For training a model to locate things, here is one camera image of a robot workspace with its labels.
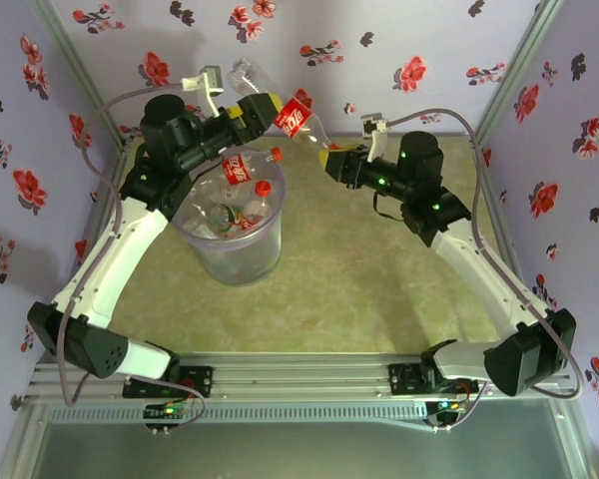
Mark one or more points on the clear cola bottle red label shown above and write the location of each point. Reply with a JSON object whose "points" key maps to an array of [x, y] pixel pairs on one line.
{"points": [[235, 170], [263, 188], [292, 120]]}

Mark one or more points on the clear bottle green white label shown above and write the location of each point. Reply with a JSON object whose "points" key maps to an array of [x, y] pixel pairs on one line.
{"points": [[229, 215]]}

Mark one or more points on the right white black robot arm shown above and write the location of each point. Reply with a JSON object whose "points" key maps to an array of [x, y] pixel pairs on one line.
{"points": [[469, 269]]}

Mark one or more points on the clear plastic bin purple rim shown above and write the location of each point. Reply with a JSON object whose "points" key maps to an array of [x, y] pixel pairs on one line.
{"points": [[239, 259]]}

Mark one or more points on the small green circuit board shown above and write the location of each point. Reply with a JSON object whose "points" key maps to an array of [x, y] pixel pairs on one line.
{"points": [[167, 411], [446, 405]]}

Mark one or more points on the brushed metal panel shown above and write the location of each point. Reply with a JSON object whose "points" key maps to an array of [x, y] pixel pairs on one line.
{"points": [[299, 454]]}

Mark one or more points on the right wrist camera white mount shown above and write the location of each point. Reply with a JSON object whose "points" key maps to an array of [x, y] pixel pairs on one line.
{"points": [[374, 125]]}

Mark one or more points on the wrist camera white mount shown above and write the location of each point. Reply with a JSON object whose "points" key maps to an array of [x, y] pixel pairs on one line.
{"points": [[374, 125], [212, 80]]}

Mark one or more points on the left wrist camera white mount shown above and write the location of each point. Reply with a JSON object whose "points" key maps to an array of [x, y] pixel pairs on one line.
{"points": [[212, 80]]}

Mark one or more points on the aluminium side rail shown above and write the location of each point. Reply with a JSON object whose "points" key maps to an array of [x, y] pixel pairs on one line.
{"points": [[98, 239], [498, 214]]}

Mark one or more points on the aluminium frame corner post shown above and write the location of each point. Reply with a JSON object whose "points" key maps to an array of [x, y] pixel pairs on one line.
{"points": [[512, 75], [82, 75]]}

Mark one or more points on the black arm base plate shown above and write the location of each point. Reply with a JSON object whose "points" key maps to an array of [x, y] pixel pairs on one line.
{"points": [[402, 379], [199, 381]]}

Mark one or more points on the aluminium mounting rail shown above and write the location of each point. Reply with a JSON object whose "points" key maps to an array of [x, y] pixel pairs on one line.
{"points": [[299, 379]]}

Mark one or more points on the aluminium frame leg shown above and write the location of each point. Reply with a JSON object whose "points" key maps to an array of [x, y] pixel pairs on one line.
{"points": [[578, 439], [22, 444]]}

